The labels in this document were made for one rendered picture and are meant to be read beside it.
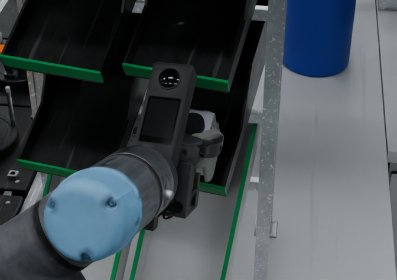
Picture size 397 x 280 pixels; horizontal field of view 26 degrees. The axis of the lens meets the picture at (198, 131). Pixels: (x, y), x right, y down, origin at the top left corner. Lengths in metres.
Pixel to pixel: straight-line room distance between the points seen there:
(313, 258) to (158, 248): 0.35
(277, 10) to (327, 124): 0.75
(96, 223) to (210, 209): 0.53
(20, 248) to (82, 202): 0.09
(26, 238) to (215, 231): 0.50
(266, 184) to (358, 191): 0.43
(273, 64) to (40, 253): 0.48
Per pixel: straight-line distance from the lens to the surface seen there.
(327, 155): 1.73
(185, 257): 1.24
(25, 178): 1.51
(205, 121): 1.04
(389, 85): 1.96
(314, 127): 1.80
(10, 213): 1.44
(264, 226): 1.30
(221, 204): 1.24
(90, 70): 1.02
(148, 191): 0.78
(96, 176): 0.74
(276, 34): 1.11
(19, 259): 0.79
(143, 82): 1.17
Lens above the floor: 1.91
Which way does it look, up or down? 36 degrees down
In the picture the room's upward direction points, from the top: straight up
